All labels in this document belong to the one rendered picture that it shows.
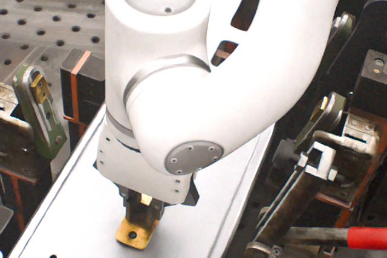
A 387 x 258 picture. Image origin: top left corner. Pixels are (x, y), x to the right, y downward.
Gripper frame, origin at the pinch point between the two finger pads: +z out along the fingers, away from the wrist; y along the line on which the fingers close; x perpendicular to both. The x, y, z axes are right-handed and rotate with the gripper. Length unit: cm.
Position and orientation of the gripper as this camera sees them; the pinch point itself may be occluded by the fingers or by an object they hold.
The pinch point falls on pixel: (144, 204)
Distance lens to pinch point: 79.4
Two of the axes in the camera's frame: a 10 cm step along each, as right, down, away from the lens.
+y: -9.3, -3.4, 1.6
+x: -3.6, 7.0, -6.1
